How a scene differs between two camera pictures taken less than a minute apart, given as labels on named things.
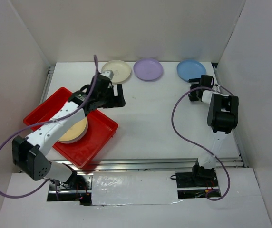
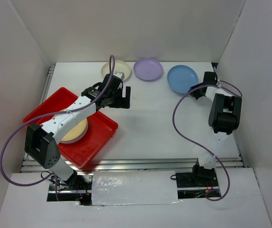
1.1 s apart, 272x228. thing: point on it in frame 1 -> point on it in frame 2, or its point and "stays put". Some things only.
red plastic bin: (100, 129) stays put
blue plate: (190, 69) -> (181, 78)
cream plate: (121, 70) stays put
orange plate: (76, 133) stays put
